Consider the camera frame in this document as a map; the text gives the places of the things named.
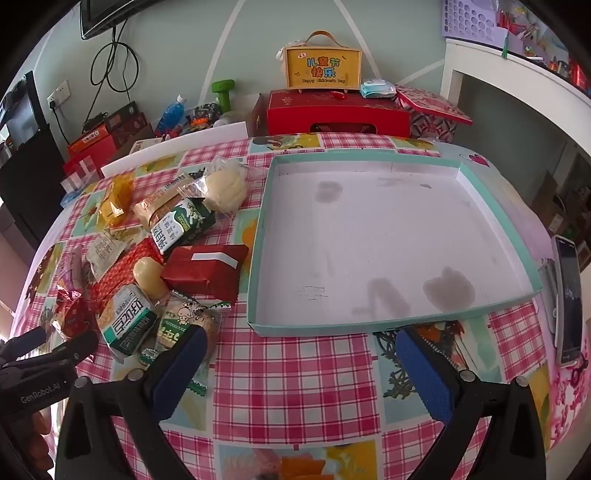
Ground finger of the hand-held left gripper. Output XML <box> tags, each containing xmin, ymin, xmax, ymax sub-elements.
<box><xmin>0</xmin><ymin>330</ymin><xmax>100</xmax><ymax>384</ymax></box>
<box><xmin>0</xmin><ymin>327</ymin><xmax>49</xmax><ymax>365</ymax></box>

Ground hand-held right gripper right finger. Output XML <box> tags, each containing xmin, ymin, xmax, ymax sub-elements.
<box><xmin>394</xmin><ymin>327</ymin><xmax>548</xmax><ymax>480</ymax></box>

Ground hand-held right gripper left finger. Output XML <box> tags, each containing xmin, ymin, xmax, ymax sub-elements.
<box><xmin>54</xmin><ymin>325</ymin><xmax>208</xmax><ymax>480</ymax></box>

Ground red twisted-end snack packet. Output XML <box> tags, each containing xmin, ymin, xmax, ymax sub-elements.
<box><xmin>50</xmin><ymin>284</ymin><xmax>100</xmax><ymax>342</ymax></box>

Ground mushroom print cookie packet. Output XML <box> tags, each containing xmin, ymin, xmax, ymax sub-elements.
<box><xmin>139</xmin><ymin>291</ymin><xmax>232</xmax><ymax>398</ymax></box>

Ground white green cracker packet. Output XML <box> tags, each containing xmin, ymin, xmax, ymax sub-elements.
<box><xmin>96</xmin><ymin>284</ymin><xmax>160</xmax><ymax>364</ymax></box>

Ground pink cake roll packet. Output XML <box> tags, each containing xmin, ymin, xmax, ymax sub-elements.
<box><xmin>58</xmin><ymin>247</ymin><xmax>88</xmax><ymax>296</ymax></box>

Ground dark red packet white label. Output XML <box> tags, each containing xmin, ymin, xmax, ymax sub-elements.
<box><xmin>161</xmin><ymin>244</ymin><xmax>250</xmax><ymax>304</ymax></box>

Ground small round yellow pastry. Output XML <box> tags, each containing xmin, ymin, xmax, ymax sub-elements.
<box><xmin>133</xmin><ymin>257</ymin><xmax>171</xmax><ymax>301</ymax></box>

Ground red gold patterned packet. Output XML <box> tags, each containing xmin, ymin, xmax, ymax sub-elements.
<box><xmin>90</xmin><ymin>237</ymin><xmax>164</xmax><ymax>315</ymax></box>

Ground white snack packet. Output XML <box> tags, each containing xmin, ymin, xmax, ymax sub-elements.
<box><xmin>84</xmin><ymin>226</ymin><xmax>139</xmax><ymax>283</ymax></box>

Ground green white biscuit packet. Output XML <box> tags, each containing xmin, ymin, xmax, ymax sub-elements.
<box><xmin>150</xmin><ymin>198</ymin><xmax>217</xmax><ymax>254</ymax></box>

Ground white shallow box teal rim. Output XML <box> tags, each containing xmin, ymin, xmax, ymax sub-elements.
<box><xmin>246</xmin><ymin>151</ymin><xmax>544</xmax><ymax>339</ymax></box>

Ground yellow bread packet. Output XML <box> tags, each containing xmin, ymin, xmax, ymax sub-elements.
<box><xmin>98</xmin><ymin>174</ymin><xmax>136</xmax><ymax>228</ymax></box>

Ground person's left hand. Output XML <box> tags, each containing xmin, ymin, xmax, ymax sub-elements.
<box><xmin>18</xmin><ymin>408</ymin><xmax>58</xmax><ymax>480</ymax></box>

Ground pink checked tablecloth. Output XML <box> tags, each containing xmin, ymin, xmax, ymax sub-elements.
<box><xmin>9</xmin><ymin>131</ymin><xmax>578</xmax><ymax>480</ymax></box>

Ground black cabinet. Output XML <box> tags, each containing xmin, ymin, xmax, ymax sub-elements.
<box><xmin>0</xmin><ymin>124</ymin><xmax>70</xmax><ymax>250</ymax></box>

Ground smartphone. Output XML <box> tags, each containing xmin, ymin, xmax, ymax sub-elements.
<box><xmin>551</xmin><ymin>234</ymin><xmax>585</xmax><ymax>367</ymax></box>

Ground beige biscuit packet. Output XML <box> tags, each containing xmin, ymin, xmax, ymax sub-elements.
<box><xmin>133</xmin><ymin>172</ymin><xmax>208</xmax><ymax>232</ymax></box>

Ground red white checked box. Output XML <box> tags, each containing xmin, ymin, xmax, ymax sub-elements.
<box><xmin>60</xmin><ymin>154</ymin><xmax>105</xmax><ymax>195</ymax></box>

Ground round bun in clear bag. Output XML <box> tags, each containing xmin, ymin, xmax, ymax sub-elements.
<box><xmin>187</xmin><ymin>156</ymin><xmax>269</xmax><ymax>214</ymax></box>

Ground cardboard boxes under shelf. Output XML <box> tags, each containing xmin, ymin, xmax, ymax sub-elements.
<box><xmin>531</xmin><ymin>171</ymin><xmax>591</xmax><ymax>259</ymax></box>

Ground orange box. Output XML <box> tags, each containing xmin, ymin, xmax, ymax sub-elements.
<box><xmin>68</xmin><ymin>127</ymin><xmax>116</xmax><ymax>162</ymax></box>

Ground yellow print small box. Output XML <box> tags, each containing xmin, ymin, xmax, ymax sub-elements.
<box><xmin>128</xmin><ymin>137</ymin><xmax>160</xmax><ymax>155</ymax></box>

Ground black appliance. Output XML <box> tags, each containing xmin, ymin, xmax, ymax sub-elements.
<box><xmin>0</xmin><ymin>71</ymin><xmax>49</xmax><ymax>148</ymax></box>

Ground white cardboard box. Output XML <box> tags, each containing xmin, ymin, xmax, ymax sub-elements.
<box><xmin>99</xmin><ymin>121</ymin><xmax>250</xmax><ymax>178</ymax></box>

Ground dark red box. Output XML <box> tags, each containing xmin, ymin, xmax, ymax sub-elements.
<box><xmin>104</xmin><ymin>102</ymin><xmax>151</xmax><ymax>146</ymax></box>

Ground blue bottle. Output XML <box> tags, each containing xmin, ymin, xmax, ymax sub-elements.
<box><xmin>154</xmin><ymin>95</ymin><xmax>186</xmax><ymax>136</ymax></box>

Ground red patterned tin box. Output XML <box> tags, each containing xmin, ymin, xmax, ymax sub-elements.
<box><xmin>394</xmin><ymin>84</ymin><xmax>474</xmax><ymax>141</ymax></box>

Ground green dumbbell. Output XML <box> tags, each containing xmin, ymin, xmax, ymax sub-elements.
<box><xmin>211</xmin><ymin>79</ymin><xmax>237</xmax><ymax>114</ymax></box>

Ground red gift box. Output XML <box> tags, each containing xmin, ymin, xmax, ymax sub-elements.
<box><xmin>252</xmin><ymin>89</ymin><xmax>411</xmax><ymax>138</ymax></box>

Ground wet wipes pack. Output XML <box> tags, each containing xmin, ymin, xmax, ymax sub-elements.
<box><xmin>359</xmin><ymin>79</ymin><xmax>398</xmax><ymax>99</ymax></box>

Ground white shelf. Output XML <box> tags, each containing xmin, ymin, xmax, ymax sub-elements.
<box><xmin>438</xmin><ymin>37</ymin><xmax>591</xmax><ymax>296</ymax></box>

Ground colourful shelf clutter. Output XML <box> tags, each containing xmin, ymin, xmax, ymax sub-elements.
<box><xmin>496</xmin><ymin>0</ymin><xmax>591</xmax><ymax>93</ymax></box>

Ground purple plastic basket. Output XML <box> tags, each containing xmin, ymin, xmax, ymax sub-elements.
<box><xmin>441</xmin><ymin>0</ymin><xmax>502</xmax><ymax>49</ymax></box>

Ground white wall socket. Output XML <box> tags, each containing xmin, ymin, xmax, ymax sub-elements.
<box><xmin>47</xmin><ymin>80</ymin><xmax>71</xmax><ymax>108</ymax></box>

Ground black cable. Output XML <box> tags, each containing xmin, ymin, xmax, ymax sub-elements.
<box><xmin>90</xmin><ymin>23</ymin><xmax>139</xmax><ymax>121</ymax></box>

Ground yellow gift case with handle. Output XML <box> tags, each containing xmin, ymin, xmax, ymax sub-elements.
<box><xmin>276</xmin><ymin>30</ymin><xmax>362</xmax><ymax>93</ymax></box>

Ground black wall monitor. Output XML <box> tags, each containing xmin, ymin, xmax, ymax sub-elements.
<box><xmin>79</xmin><ymin>0</ymin><xmax>167</xmax><ymax>41</ymax></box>

